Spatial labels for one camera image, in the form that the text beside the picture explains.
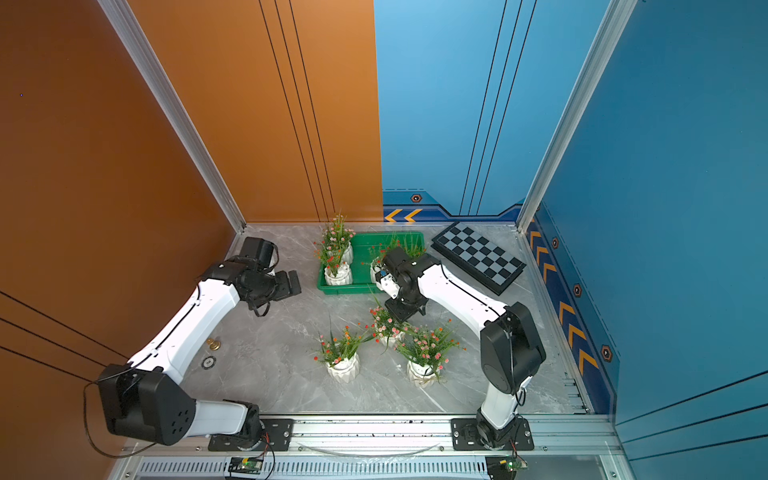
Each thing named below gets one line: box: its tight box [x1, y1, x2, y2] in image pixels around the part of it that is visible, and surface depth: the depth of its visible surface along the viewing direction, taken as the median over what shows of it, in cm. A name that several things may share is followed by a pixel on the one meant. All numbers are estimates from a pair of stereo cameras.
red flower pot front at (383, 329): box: [365, 306, 405, 355], surface depth 77 cm
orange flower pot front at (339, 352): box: [313, 315, 370, 384], surface depth 79 cm
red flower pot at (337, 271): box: [313, 240, 350, 286], surface depth 98 cm
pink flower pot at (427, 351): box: [394, 318, 467, 389], surface depth 77 cm
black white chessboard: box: [431, 221, 527, 296], surface depth 108 cm
